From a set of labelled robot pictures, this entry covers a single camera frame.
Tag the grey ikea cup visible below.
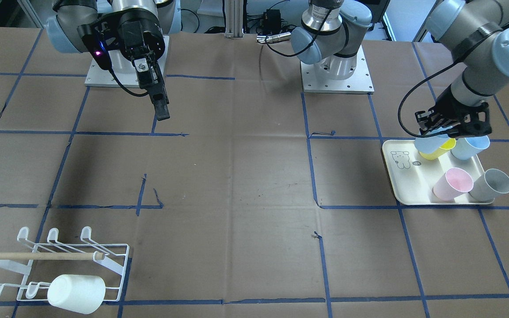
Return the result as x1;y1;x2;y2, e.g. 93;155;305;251
469;168;509;202

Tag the white wire cup rack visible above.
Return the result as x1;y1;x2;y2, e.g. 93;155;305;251
0;226;130;304

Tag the cream cup tray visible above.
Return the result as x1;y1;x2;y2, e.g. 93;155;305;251
382;140;494;205

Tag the yellow ikea cup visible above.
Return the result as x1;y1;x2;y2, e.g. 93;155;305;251
419;138;456;160

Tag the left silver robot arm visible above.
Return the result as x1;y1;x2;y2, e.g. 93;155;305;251
290;0;509;138

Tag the aluminium frame post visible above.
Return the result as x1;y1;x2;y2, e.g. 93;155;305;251
222;0;247;38

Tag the light blue ikea cup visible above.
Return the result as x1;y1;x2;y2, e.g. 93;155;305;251
414;134;450;154

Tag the white ikea cup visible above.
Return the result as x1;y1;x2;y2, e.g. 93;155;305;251
47;274;106;314

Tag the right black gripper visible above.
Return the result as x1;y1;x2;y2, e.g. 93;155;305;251
77;10;170;121

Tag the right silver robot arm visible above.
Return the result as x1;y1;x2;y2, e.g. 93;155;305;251
45;0;181;121

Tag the pink ikea cup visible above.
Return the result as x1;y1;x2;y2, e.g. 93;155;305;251
433;167;474;201

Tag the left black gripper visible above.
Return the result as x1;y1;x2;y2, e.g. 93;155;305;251
415;86;492;137

